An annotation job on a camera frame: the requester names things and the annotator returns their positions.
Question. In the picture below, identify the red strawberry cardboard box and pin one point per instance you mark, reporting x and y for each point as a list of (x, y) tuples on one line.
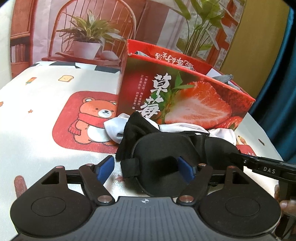
[(161, 89)]

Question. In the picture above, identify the black sleep eye mask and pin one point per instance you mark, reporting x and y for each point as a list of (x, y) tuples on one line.
[(154, 160)]

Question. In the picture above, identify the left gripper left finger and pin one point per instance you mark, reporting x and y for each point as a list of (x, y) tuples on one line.
[(93, 179)]

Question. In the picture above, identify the printed room backdrop poster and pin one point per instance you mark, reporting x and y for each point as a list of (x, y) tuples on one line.
[(96, 32)]

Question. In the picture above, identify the person's right hand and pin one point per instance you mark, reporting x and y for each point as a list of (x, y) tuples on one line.
[(287, 206)]

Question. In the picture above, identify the blue curtain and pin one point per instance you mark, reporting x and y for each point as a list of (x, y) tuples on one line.
[(274, 109)]

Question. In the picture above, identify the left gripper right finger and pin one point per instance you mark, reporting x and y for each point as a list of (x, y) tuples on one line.
[(197, 178)]

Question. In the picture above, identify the black sock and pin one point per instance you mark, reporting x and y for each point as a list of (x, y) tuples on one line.
[(136, 127)]

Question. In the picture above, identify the white mesh cloth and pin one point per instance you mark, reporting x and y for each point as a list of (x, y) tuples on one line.
[(124, 126)]

